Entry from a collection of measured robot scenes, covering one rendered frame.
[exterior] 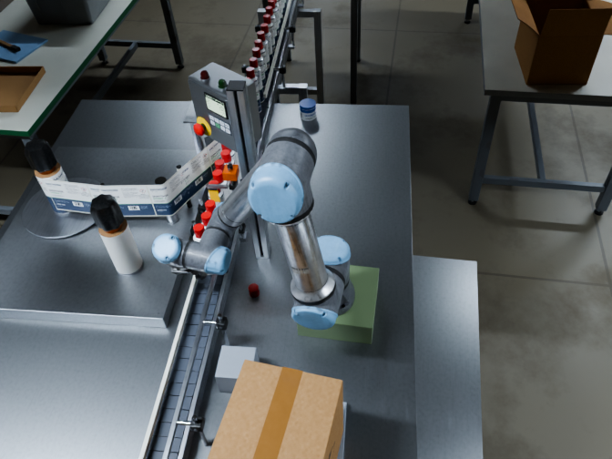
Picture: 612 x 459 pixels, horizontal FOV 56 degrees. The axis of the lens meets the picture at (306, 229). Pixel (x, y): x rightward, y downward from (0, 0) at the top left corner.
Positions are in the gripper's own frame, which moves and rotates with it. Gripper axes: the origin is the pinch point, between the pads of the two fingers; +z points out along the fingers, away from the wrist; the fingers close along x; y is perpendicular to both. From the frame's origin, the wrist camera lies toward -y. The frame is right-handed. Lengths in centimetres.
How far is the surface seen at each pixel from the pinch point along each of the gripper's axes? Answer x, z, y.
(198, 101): -42, -31, -1
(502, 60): -122, 88, -110
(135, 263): -0.8, 2.1, 24.8
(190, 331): 19.7, -5.1, 1.9
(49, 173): -30, 2, 59
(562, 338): 9, 103, -139
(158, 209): -20.9, 10.4, 22.7
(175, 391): 36.5, -14.8, 1.5
